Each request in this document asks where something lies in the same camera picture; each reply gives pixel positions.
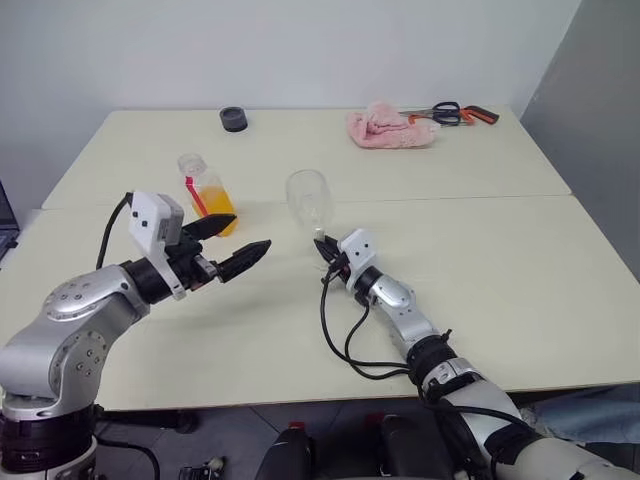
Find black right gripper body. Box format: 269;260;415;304
327;251;354;282

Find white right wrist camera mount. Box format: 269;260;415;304
337;228;379;291

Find orange and black hand tool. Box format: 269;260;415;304
407;104;501;127

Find orange juice bottle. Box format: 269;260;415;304
176;153;240;237

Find black ring-shaped cylinder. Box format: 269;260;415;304
218;105;250;134

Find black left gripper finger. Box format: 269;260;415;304
217;239;273;283
187;213;238;240

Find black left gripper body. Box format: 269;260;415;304
164;223;224;292

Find clear wine glass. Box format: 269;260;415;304
285;169;335;242

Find black floor cable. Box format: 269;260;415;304
93;432;162;480

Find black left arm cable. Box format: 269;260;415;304
95;191;136;269

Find small black and white device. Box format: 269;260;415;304
178;456;227;480

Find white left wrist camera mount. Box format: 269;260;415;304
127;190;188;301

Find dark-handled scissors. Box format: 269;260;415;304
399;101;462;127

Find dark rounded shape red cap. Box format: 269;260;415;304
259;421;317;480

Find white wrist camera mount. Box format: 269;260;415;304
337;228;379;291
127;190;188;301

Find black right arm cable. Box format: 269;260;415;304
319;264;419;381

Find grey partition panel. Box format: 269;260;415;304
518;0;640;282

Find pink terry towel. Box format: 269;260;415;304
345;100;441;151

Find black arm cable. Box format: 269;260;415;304
95;191;136;269
319;264;419;381

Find light blue cloth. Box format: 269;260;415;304
519;383;640;445

